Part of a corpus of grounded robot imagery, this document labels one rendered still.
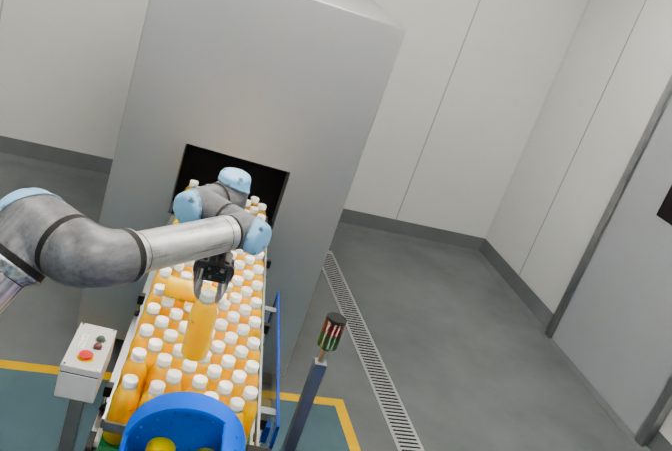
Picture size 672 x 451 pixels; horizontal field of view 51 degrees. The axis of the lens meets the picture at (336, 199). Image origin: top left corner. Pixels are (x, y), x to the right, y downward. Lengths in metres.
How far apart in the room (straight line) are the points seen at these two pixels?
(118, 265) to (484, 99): 5.31
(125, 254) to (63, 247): 0.10
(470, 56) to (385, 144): 1.02
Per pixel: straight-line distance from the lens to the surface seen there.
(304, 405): 2.27
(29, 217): 1.27
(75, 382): 1.96
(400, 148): 6.16
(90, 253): 1.20
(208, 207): 1.52
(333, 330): 2.11
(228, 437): 1.66
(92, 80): 5.68
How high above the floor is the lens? 2.27
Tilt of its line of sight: 19 degrees down
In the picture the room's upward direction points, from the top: 19 degrees clockwise
